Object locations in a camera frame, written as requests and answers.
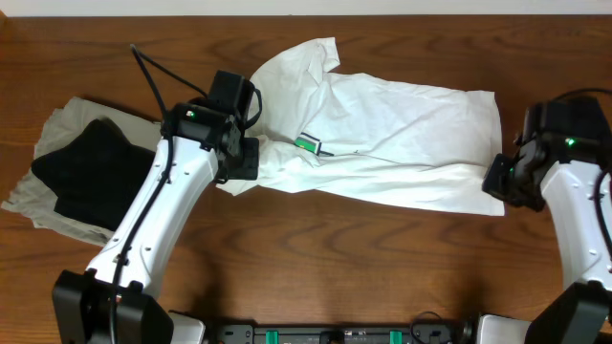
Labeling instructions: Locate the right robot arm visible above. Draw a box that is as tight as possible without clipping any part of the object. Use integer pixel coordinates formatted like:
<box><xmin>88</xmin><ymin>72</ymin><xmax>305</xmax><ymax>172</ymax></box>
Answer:
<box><xmin>472</xmin><ymin>89</ymin><xmax>611</xmax><ymax>344</ymax></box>

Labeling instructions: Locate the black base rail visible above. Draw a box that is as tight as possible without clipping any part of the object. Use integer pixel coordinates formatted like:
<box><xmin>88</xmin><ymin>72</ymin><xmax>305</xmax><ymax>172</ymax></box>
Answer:
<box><xmin>208</xmin><ymin>321</ymin><xmax>470</xmax><ymax>344</ymax></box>

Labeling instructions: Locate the white t-shirt with logo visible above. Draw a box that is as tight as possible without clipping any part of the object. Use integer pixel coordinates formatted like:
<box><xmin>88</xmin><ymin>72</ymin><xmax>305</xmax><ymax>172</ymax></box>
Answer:
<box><xmin>215</xmin><ymin>36</ymin><xmax>506</xmax><ymax>217</ymax></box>

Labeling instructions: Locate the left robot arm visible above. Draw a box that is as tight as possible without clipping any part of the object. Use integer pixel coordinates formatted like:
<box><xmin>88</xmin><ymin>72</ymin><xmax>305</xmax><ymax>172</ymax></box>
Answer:
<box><xmin>52</xmin><ymin>101</ymin><xmax>259</xmax><ymax>343</ymax></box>

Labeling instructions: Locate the left black cable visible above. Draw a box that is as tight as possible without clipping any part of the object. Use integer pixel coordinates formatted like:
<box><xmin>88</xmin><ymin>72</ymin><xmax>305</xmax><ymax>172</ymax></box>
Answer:
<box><xmin>107</xmin><ymin>43</ymin><xmax>264</xmax><ymax>344</ymax></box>

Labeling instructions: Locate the folded beige garment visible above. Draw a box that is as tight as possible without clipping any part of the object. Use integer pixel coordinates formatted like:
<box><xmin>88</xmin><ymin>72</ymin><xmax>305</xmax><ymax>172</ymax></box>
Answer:
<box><xmin>1</xmin><ymin>97</ymin><xmax>161</xmax><ymax>247</ymax></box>

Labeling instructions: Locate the folded black garment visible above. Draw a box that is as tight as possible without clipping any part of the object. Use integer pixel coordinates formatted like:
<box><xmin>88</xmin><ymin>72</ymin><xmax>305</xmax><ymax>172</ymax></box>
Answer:
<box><xmin>31</xmin><ymin>118</ymin><xmax>154</xmax><ymax>231</ymax></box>

